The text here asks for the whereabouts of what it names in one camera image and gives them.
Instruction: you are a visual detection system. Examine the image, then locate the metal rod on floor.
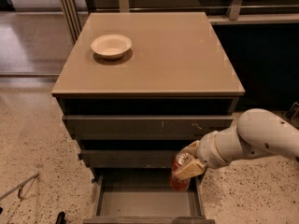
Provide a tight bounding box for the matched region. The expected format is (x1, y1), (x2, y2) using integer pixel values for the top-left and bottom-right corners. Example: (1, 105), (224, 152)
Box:
(0, 173), (39, 201)

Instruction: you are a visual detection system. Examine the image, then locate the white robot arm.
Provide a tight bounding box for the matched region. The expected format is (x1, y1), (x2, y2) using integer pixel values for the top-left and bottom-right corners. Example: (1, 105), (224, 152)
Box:
(172, 109), (299, 180)

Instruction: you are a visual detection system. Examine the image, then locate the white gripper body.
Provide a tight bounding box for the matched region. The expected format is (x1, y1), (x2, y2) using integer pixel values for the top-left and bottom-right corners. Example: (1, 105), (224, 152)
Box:
(196, 130), (243, 169)

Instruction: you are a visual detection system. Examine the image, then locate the grey drawer cabinet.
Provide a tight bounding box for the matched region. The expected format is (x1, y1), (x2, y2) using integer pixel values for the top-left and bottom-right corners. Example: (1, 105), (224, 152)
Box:
(51, 11), (246, 224)

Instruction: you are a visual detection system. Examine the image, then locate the white paper bowl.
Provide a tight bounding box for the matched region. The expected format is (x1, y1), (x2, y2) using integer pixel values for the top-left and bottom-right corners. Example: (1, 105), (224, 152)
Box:
(91, 35), (132, 60)

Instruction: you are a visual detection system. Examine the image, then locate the grey middle drawer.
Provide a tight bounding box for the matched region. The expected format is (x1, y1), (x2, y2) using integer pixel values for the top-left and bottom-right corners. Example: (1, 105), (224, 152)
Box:
(78, 150), (178, 168)

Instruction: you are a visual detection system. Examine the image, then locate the grey top drawer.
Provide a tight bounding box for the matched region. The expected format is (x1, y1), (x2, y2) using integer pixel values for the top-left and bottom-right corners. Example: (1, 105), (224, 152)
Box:
(63, 115), (233, 140)

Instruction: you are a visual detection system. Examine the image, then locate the red coke can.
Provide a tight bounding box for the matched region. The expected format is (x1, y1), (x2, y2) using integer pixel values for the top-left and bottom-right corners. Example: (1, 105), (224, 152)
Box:
(170, 153), (191, 191)

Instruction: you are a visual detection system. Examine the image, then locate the metal railing frame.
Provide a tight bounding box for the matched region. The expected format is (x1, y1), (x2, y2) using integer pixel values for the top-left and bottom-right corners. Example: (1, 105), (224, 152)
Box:
(60, 0), (299, 39)

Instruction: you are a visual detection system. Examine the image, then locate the open grey bottom drawer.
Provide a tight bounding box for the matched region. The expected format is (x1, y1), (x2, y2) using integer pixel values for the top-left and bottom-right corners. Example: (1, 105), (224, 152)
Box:
(83, 170), (216, 224)

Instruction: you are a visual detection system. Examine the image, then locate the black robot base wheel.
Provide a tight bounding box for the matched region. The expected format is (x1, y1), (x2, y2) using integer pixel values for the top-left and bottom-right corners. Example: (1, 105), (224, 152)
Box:
(285, 102), (299, 119)

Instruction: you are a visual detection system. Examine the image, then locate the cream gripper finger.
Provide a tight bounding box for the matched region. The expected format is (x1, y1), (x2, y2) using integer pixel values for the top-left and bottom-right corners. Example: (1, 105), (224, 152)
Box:
(180, 140), (199, 157)
(172, 159), (206, 180)

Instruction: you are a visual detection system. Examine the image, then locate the black object on floor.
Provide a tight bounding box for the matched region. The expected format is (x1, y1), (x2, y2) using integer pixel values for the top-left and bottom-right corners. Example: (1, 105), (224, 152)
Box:
(55, 212), (65, 224)

